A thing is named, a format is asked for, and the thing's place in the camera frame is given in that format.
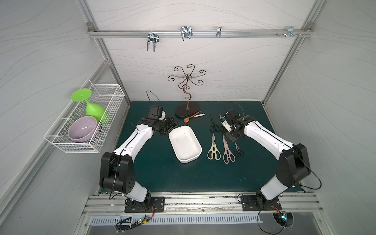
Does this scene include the black handled steel scissors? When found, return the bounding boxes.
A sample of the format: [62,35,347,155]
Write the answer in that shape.
[219,115,227,133]

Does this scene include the all black scissors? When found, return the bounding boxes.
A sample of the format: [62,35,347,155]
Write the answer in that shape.
[210,115,220,133]

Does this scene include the small black handled scissors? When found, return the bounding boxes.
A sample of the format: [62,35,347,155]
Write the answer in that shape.
[234,142,244,157]

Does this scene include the white storage box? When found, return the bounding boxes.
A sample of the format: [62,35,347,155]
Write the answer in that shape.
[168,125,202,164]

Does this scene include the pink kitchen scissors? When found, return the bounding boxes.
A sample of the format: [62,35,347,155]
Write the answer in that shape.
[222,135,236,164]

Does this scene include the cream kitchen scissors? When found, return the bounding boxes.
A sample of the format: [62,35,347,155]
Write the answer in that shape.
[207,133,221,161]

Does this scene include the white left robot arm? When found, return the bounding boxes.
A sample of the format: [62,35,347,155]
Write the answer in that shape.
[99,117,178,207]

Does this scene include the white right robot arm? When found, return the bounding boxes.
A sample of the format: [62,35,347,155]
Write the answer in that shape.
[220,110,311,207]

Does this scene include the orange spoon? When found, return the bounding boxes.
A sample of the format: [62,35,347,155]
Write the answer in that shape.
[184,111,201,123]

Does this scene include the bronze jewelry tree stand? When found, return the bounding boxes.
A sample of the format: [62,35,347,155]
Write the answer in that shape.
[167,64,207,118]

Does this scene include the green table mat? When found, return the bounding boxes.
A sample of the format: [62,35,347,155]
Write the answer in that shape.
[134,101,278,193]

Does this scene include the lilac bowl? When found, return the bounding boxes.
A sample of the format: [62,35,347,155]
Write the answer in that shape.
[68,116,99,143]

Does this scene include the green plastic goblet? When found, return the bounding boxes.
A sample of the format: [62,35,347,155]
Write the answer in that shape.
[71,88,110,124]

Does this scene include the metal double hook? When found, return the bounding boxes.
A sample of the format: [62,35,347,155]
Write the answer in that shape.
[180,26,193,41]
[146,32,159,52]

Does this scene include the metal single hook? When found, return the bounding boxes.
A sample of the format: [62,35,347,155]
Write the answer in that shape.
[216,26,222,38]

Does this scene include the metal corner hook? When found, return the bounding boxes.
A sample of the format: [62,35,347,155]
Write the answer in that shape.
[276,26,302,39]

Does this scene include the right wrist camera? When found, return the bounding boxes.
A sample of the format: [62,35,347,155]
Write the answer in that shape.
[223,109,240,132]

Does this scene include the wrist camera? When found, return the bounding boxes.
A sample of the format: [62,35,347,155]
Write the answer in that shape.
[223,109,240,132]
[146,105,164,120]

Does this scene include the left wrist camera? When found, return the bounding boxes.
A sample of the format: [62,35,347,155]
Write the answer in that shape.
[146,105,164,120]

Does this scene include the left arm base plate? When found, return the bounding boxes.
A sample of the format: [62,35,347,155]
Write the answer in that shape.
[124,196,165,213]

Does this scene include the white wire basket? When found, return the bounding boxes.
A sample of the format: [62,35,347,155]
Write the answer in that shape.
[44,79,124,154]

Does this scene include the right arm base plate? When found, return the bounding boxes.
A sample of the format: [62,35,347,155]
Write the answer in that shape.
[237,193,282,211]

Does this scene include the aluminium front rail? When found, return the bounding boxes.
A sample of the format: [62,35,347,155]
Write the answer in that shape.
[82,192,324,216]

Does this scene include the aluminium rail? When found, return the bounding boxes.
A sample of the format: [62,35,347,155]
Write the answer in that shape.
[88,24,314,39]
[82,192,324,216]

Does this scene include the aluminium top rail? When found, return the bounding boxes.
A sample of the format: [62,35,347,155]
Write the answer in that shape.
[88,24,314,39]

